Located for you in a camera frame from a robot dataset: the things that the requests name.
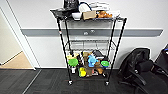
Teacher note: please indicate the black bag with grey print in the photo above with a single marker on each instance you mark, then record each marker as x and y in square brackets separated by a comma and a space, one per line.
[70, 4]

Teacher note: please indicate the brown upright carton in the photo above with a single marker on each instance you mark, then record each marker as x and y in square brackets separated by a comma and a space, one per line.
[85, 55]

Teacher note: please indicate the black office chair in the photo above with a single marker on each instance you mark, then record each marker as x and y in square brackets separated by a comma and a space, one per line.
[136, 63]

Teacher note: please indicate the orange-brown toy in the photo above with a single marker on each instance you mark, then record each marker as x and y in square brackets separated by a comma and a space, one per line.
[99, 70]

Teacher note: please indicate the white door frame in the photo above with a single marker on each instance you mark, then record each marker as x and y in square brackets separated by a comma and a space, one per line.
[26, 50]

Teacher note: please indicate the white bowl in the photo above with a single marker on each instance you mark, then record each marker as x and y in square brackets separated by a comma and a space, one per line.
[76, 15]

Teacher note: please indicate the orange plush toy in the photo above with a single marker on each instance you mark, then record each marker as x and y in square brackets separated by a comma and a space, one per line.
[104, 14]

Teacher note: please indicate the bright green toy bowl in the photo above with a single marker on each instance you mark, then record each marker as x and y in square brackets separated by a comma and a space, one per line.
[72, 62]

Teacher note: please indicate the black flat box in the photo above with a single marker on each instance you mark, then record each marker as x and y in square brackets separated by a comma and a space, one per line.
[99, 54]

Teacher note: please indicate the white long box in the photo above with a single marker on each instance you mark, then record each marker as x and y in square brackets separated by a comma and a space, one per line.
[115, 13]

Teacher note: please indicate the white bottle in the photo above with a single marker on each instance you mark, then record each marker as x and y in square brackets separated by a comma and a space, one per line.
[73, 69]

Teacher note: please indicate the tan cardboard box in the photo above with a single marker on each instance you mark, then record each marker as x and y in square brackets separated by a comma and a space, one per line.
[89, 15]

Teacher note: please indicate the black striped package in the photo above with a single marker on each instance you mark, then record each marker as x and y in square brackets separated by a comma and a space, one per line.
[79, 58]

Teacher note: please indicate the yellow-green box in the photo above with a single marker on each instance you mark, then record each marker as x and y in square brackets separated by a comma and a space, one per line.
[82, 72]

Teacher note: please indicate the green bowl blue rim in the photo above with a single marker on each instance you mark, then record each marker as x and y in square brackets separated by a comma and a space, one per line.
[105, 63]

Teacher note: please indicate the blue plush toy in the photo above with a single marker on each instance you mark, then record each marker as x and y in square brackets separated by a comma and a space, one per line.
[92, 61]

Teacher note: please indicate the brown printed carton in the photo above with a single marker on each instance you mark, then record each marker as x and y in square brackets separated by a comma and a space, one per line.
[90, 70]

